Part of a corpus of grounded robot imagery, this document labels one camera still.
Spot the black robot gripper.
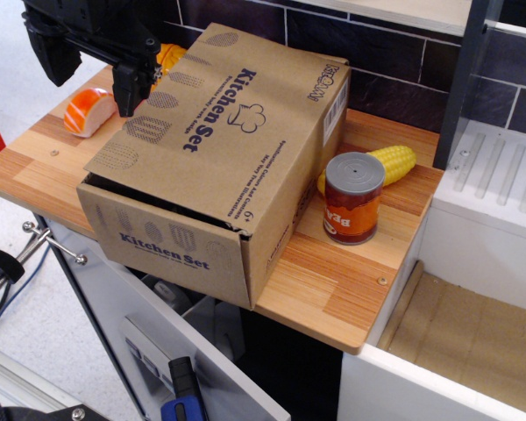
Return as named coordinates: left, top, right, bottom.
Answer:
left=23, top=1, right=160, bottom=118

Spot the orange white toy salmon sushi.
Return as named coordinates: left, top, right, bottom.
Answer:
left=63, top=88, right=117, bottom=139

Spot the orange toy fruit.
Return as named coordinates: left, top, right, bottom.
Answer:
left=151, top=43, right=188, bottom=91

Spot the brown cardboard kitchen set box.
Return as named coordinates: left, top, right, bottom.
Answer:
left=77, top=23, right=352, bottom=309

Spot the white cabinet door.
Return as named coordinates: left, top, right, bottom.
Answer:
left=47, top=220, right=290, bottom=420

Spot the orange toy beans can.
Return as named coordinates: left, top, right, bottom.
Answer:
left=323, top=152, right=386, bottom=245

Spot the yellow toy corn cob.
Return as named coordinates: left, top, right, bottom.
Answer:
left=316, top=146, right=416, bottom=196

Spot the white dish rack sink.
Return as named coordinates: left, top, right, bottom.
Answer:
left=432, top=120, right=526, bottom=239

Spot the blue cable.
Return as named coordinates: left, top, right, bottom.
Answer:
left=0, top=245, right=52, bottom=343

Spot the aluminium frame rail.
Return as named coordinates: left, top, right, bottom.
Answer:
left=0, top=351, right=82, bottom=414

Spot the blue black handled tool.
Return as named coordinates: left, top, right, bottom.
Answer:
left=160, top=356, right=209, bottom=421

